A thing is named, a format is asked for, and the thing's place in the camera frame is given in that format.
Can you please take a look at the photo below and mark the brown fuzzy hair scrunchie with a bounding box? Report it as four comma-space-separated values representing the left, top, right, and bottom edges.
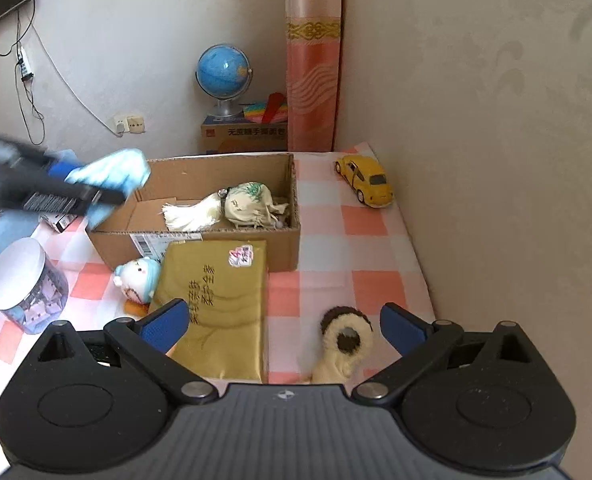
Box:
321, 305, 375, 333

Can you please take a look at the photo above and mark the clear jar white lid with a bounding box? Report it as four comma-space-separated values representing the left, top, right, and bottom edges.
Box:
0, 237, 71, 336

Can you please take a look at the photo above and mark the yellow toy car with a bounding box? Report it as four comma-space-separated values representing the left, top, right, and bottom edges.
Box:
333, 154, 395, 210

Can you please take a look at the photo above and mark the blue desk globe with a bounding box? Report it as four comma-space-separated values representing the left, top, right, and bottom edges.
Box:
194, 43, 253, 121

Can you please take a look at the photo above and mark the white cable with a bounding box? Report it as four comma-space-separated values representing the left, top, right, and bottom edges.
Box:
28, 22, 124, 136

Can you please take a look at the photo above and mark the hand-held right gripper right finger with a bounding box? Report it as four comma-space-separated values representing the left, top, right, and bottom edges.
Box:
352, 302, 544, 406

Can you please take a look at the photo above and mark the white wall socket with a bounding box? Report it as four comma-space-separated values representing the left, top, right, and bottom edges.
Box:
113, 113, 146, 136

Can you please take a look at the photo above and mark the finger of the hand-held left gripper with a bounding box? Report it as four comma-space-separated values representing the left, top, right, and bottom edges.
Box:
47, 174, 129, 207
7, 142, 84, 182

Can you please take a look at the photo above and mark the black and white small box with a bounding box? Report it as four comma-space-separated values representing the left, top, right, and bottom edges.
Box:
39, 210, 80, 234

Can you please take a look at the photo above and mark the pink patterned curtain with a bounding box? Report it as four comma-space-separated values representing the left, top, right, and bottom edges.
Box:
283, 0, 345, 154

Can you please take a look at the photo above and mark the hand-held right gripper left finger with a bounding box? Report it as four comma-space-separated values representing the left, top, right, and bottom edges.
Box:
30, 298, 219, 406

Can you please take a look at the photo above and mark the gold gift box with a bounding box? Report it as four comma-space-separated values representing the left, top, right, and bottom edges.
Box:
148, 239, 271, 387

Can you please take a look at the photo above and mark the white plush toy blue hat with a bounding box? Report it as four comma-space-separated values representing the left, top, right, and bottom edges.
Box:
113, 255, 163, 317

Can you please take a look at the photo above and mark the brown box under globe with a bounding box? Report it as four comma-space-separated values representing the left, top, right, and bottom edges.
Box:
199, 112, 289, 156

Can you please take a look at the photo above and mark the cream fuzzy plush toy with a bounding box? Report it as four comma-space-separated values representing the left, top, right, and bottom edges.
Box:
308, 312, 377, 387

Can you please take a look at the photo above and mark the pink checked cloth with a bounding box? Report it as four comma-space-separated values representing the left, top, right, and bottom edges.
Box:
0, 141, 437, 480

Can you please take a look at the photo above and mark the cardboard box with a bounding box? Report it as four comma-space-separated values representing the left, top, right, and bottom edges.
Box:
85, 152, 302, 274

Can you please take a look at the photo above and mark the rainbow coloured toy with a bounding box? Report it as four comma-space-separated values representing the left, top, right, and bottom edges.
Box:
240, 101, 289, 125

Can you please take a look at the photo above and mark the black cable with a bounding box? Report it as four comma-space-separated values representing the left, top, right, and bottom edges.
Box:
0, 10, 46, 147

